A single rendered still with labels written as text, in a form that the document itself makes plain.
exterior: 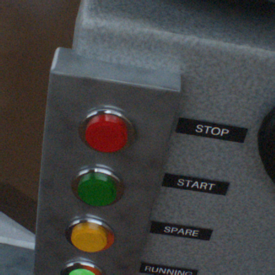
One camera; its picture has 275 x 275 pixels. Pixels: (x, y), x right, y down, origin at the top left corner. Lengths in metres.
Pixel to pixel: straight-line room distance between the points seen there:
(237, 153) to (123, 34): 0.12
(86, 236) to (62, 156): 0.07
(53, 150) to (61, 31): 2.66
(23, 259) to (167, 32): 0.48
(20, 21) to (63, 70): 2.74
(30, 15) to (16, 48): 0.26
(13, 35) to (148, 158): 2.63
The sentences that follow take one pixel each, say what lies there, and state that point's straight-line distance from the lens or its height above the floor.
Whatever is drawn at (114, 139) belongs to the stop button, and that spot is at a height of 1.47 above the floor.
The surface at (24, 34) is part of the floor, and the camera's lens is 3.10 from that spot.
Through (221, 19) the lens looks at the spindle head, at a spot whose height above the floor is 1.54.
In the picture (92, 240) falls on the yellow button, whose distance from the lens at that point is 0.53.
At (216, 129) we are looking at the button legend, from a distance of 0.48.
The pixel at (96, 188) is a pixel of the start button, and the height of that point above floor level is 1.43.
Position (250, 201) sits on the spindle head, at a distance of 0.53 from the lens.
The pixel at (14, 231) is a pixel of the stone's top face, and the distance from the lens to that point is 1.25.
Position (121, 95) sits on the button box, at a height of 1.50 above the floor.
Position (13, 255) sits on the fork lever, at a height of 1.10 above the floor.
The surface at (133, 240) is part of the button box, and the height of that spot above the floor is 1.37.
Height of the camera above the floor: 1.78
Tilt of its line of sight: 42 degrees down
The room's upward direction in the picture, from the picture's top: 12 degrees clockwise
